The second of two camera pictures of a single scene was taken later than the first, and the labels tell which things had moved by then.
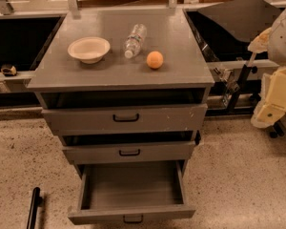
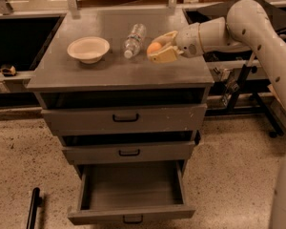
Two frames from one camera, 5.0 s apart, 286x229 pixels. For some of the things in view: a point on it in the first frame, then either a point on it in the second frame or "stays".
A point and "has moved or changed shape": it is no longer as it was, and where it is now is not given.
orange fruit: (154, 59) has moved or changed shape
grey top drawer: (126, 119) stays
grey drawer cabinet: (125, 91) stays
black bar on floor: (35, 204) stays
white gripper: (283, 40) → (188, 40)
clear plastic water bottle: (134, 40) stays
